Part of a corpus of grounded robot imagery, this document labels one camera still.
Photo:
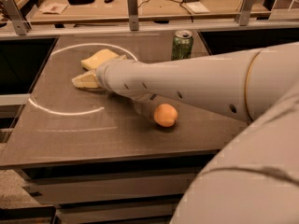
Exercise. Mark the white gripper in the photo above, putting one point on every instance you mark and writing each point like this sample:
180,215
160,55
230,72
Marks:
103,72

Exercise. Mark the yellow sponge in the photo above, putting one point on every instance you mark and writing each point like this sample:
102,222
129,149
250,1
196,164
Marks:
98,58

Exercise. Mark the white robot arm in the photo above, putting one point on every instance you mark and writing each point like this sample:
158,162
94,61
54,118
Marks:
254,179

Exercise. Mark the green soda can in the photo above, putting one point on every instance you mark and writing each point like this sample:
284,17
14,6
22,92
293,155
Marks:
182,45

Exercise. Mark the small black device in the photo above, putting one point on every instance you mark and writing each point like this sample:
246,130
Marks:
108,1

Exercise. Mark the orange fruit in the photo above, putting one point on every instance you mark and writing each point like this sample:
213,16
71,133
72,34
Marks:
165,115

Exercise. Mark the black cloth bundle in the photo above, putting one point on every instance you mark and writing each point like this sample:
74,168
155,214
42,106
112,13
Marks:
80,2

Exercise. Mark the paper sheet on desk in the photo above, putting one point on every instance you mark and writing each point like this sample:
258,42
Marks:
54,8

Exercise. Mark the white paper notepad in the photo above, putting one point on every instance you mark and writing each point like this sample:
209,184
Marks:
197,7

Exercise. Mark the grey drawer cabinet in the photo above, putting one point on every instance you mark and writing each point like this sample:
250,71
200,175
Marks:
117,192

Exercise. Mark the middle metal bracket post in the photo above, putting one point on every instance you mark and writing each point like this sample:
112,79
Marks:
133,15

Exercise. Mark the metal bracket post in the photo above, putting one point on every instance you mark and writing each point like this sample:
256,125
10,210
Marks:
133,15
10,10
242,18

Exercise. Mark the left metal bracket post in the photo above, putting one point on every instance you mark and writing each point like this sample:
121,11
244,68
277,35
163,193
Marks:
10,10

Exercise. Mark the right metal bracket post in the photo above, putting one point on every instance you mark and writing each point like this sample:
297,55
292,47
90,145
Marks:
242,18

